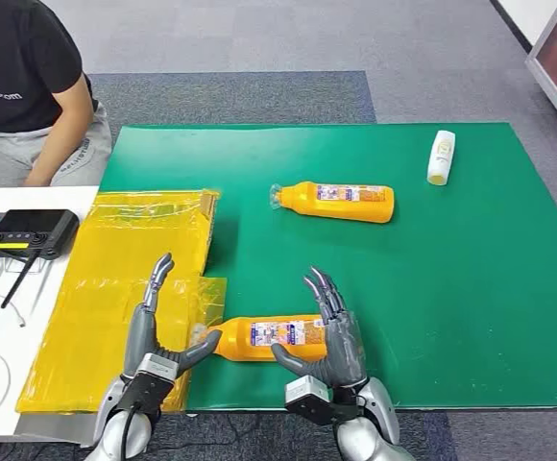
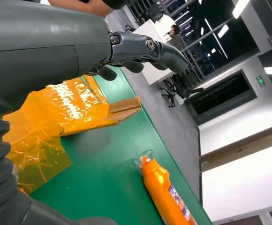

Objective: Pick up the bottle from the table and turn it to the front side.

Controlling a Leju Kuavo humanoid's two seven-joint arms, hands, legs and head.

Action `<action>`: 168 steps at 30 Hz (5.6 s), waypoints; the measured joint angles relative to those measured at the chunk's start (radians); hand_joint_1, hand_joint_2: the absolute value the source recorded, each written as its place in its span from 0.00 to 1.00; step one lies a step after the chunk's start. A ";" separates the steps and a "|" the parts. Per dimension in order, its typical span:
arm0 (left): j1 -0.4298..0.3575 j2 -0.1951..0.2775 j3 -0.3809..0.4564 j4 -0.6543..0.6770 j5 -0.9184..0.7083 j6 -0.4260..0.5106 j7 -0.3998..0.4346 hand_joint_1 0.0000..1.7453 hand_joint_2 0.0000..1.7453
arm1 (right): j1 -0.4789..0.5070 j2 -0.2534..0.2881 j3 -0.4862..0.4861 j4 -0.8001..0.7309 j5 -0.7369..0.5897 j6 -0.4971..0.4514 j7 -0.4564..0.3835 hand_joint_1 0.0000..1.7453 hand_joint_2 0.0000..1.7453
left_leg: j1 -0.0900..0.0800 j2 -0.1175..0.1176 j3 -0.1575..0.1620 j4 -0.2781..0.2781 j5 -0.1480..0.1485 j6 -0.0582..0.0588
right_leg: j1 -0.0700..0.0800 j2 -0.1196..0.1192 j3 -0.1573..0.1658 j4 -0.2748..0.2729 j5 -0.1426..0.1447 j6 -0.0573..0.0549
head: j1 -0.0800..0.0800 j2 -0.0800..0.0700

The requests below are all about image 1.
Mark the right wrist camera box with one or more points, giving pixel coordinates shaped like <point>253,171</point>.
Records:
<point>307,397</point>

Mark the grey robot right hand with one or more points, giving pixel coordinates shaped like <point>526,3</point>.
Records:
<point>346,350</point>

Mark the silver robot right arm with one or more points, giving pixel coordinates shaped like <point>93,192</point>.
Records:
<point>367,442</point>

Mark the green table mat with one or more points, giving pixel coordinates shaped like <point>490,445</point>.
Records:
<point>451,286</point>

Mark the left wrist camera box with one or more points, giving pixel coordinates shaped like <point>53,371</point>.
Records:
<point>146,388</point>

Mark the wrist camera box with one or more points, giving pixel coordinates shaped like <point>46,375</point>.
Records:
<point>146,388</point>
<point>307,397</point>

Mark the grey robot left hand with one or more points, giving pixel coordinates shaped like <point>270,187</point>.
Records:
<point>141,334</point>

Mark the black remote controller with antennas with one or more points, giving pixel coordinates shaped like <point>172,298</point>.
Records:
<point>33,229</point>

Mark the yellow plastic sheet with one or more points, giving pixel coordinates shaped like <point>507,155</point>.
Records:
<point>106,267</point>

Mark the small white bottle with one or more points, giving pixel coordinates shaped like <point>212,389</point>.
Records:
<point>441,159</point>

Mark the orange bottle with clear cap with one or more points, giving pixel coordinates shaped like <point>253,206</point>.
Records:
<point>232,340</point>
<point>346,210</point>

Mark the person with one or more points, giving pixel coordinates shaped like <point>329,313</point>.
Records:
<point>19,63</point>

